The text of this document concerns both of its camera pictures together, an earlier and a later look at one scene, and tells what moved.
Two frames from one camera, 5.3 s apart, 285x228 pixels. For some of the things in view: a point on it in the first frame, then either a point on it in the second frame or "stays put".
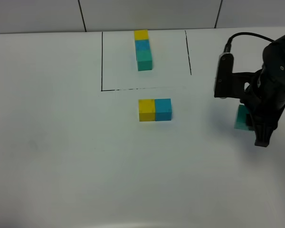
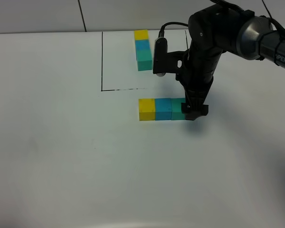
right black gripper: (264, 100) to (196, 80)
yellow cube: (147, 109) stays put
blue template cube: (142, 45) stays put
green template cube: (144, 60) stays put
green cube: (241, 119) to (176, 109)
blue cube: (163, 109) stays put
